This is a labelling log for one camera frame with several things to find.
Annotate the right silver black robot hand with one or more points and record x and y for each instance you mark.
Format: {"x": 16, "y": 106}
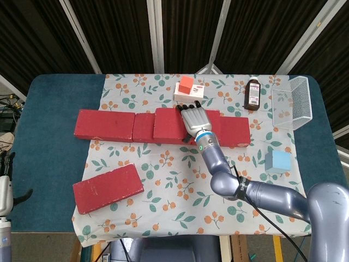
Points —
{"x": 196, "y": 118}

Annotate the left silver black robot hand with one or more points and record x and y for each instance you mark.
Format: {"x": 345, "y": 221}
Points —
{"x": 4, "y": 193}

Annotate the red foam brick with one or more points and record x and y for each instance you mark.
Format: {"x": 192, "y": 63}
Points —
{"x": 166, "y": 125}
{"x": 105, "y": 125}
{"x": 143, "y": 127}

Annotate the red brick with white scuffs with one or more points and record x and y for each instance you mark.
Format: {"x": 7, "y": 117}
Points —
{"x": 107, "y": 188}

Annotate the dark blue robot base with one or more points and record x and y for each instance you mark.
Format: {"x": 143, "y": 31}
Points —
{"x": 169, "y": 249}

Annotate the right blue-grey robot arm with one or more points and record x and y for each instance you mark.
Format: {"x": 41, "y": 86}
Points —
{"x": 215, "y": 161}

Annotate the white cardboard box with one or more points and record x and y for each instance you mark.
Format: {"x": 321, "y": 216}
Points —
{"x": 197, "y": 95}

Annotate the orange foam cube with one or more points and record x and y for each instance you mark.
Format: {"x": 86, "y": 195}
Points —
{"x": 186, "y": 85}

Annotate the red brick with chipped corner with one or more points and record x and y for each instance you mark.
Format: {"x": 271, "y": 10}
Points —
{"x": 234, "y": 131}

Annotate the beige shoe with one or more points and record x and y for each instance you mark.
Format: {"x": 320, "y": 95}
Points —
{"x": 5, "y": 139}

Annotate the brown medicine bottle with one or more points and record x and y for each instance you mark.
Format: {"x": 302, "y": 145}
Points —
{"x": 253, "y": 95}

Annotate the floral fruit print tablecloth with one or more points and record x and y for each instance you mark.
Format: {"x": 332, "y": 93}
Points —
{"x": 169, "y": 174}

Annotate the teal felt table cover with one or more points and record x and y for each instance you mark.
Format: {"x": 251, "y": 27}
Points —
{"x": 51, "y": 114}

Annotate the light blue foam cube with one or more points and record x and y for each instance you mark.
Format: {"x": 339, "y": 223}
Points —
{"x": 280, "y": 161}

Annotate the white metal frame post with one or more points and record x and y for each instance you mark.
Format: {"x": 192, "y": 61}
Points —
{"x": 219, "y": 35}
{"x": 156, "y": 35}
{"x": 305, "y": 38}
{"x": 81, "y": 35}

